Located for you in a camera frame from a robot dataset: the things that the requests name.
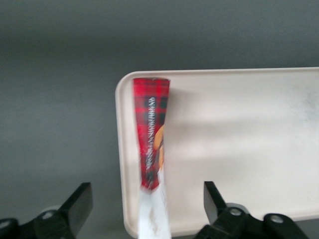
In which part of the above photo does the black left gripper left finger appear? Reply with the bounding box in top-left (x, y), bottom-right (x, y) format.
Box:
top-left (0, 182), bottom-right (94, 239)

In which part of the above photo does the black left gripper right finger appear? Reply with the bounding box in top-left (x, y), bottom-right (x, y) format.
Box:
top-left (196, 181), bottom-right (310, 239)

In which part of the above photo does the red cookie box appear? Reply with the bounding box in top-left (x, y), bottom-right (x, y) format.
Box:
top-left (130, 77), bottom-right (173, 239)

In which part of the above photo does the cream plastic tray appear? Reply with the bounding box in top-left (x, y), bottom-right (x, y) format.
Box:
top-left (115, 66), bottom-right (319, 238)

